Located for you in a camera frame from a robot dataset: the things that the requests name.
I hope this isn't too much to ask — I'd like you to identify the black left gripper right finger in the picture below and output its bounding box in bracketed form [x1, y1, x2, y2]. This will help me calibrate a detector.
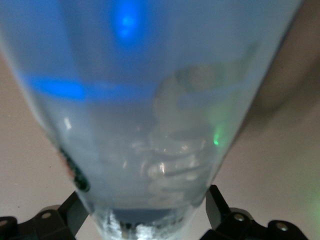
[202, 184, 307, 240]

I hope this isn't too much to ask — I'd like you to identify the clear tennis ball can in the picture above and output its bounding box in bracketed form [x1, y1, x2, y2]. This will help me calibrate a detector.
[0, 0, 305, 240]

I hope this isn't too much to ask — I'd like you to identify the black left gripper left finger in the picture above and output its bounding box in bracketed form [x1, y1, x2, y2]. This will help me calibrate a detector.
[0, 191, 90, 240]

